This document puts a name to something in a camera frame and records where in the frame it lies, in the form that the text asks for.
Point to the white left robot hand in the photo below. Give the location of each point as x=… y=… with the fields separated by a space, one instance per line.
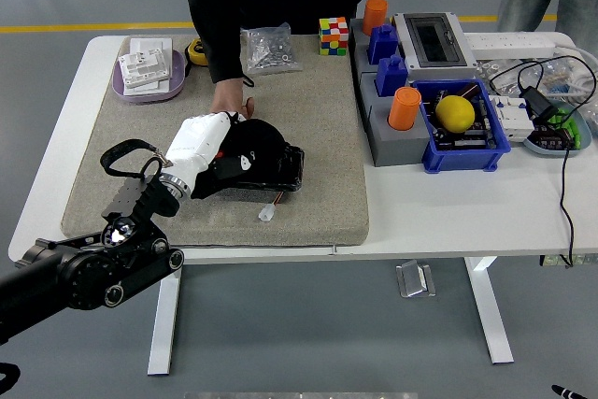
x=196 y=142

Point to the purple tray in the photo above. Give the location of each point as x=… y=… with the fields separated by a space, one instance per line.
x=176 y=81

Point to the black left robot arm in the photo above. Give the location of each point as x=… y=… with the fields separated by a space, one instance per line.
x=93 y=273

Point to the white switch plate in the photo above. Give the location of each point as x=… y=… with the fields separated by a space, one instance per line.
x=152 y=44

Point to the clear bag of screws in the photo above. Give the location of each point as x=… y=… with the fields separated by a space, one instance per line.
x=271 y=51

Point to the white table leg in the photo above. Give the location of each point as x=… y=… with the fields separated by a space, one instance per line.
x=490 y=315
x=163 y=324

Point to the orange cylinder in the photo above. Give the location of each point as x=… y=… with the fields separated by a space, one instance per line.
x=404 y=109
x=375 y=16

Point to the black components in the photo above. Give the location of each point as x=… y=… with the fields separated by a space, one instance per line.
x=551 y=139

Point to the light blue dish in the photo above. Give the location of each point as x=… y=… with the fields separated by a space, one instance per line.
x=584 y=132

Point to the grey block holder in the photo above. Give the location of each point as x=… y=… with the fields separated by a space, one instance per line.
x=397 y=146

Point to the green plastic part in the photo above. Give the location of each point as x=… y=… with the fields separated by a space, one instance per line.
x=567 y=121

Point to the white socket module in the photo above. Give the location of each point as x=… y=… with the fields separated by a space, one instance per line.
x=145 y=67

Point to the white circuit breaker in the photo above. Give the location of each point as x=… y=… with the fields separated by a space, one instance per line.
x=511 y=121

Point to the blue plastic bin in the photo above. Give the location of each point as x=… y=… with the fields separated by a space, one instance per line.
x=462 y=158

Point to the person's right forearm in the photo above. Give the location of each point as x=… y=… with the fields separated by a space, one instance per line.
x=224 y=53

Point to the multicolour puzzle cube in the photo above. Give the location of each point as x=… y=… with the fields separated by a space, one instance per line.
x=334 y=37

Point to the black panel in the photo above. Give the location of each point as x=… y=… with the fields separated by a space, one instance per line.
x=289 y=167

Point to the grey electrical enclosure box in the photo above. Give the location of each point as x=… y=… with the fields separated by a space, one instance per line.
x=460 y=46

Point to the circuit board parts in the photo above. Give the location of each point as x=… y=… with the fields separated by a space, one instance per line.
x=476 y=137

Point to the yellow tape measure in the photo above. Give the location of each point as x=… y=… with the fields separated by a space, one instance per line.
x=196 y=53

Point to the black rag with red tag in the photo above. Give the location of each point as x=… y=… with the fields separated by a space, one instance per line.
x=261 y=137

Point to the black-white right robot hand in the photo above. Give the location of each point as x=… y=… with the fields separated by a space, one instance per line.
x=565 y=393

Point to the white power strip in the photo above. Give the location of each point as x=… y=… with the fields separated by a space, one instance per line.
x=509 y=44

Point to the grey-brown mat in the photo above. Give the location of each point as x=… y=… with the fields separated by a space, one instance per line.
x=317 y=161

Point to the blue block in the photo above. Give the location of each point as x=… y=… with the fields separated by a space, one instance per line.
x=391 y=76
x=382 y=46

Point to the person's right hand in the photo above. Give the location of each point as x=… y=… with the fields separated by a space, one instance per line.
x=229 y=97

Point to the yellow ball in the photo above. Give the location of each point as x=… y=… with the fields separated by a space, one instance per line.
x=455 y=114

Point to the clear bag of parts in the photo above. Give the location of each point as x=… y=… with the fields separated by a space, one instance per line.
x=507 y=74

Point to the silver floor plate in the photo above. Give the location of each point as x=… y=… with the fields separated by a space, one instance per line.
x=415 y=280

